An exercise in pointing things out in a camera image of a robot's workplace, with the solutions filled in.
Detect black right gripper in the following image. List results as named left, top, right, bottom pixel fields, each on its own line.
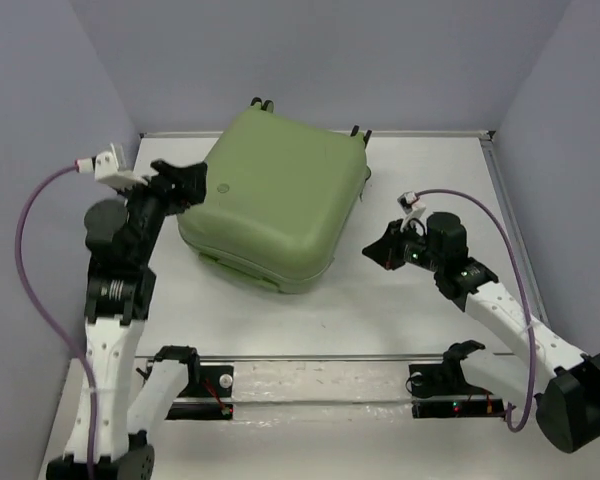
left=360, top=219, right=443, bottom=273

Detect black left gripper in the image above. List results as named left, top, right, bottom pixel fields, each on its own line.
left=114, top=158, right=209, bottom=260

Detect green hard-shell suitcase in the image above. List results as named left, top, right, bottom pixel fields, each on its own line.
left=177, top=97, right=372, bottom=294

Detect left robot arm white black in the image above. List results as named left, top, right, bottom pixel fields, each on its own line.
left=46, top=157, right=208, bottom=479

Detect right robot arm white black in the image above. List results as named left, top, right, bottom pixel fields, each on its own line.
left=362, top=212, right=600, bottom=453

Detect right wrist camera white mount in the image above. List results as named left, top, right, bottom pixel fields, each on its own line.
left=397, top=191, right=426, bottom=230

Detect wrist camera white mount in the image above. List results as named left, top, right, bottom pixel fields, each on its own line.
left=75, top=143, right=147, bottom=191
left=397, top=191, right=426, bottom=230

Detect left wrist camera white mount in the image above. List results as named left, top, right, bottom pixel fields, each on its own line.
left=75, top=143, right=147, bottom=191

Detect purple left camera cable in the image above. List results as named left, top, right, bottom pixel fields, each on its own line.
left=14, top=164, right=101, bottom=480

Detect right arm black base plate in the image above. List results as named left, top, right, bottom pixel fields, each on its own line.
left=405, top=363, right=505, bottom=420

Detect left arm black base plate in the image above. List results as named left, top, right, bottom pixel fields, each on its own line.
left=166, top=364, right=234, bottom=421

